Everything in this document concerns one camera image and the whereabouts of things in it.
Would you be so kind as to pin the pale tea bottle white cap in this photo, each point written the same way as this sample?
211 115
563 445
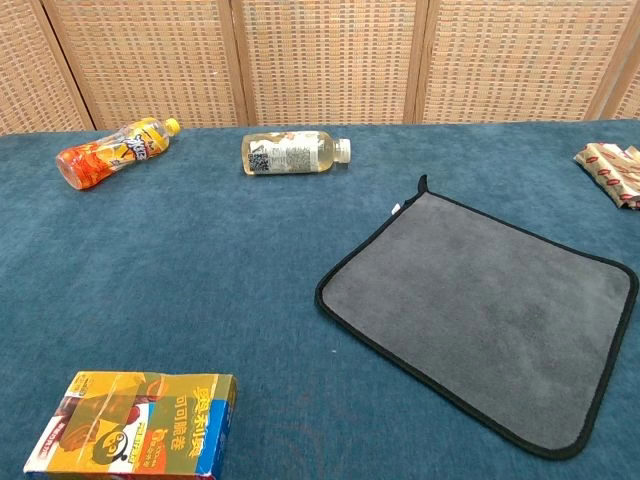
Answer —
290 152

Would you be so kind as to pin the yellow snack box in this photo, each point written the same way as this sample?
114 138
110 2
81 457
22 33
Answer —
130 430

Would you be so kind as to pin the beige red-print snack wrapper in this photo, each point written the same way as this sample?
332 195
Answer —
610 170

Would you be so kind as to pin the grey microfibre cloth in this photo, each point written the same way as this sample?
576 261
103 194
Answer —
475 310

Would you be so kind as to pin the blue table cloth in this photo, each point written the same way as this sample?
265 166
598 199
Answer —
200 275

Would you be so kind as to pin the woven folding screen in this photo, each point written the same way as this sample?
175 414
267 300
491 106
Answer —
325 60

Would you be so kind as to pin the orange drink bottle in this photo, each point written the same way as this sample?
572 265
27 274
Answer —
110 155

